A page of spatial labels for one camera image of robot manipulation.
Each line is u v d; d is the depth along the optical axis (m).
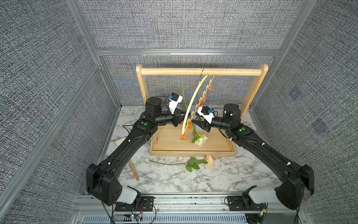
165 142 0.95
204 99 0.72
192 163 0.86
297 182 0.40
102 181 0.39
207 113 0.59
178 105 0.62
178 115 0.61
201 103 0.71
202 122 0.64
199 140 0.81
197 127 0.70
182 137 0.67
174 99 0.61
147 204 0.73
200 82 0.61
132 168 0.86
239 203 0.72
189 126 0.70
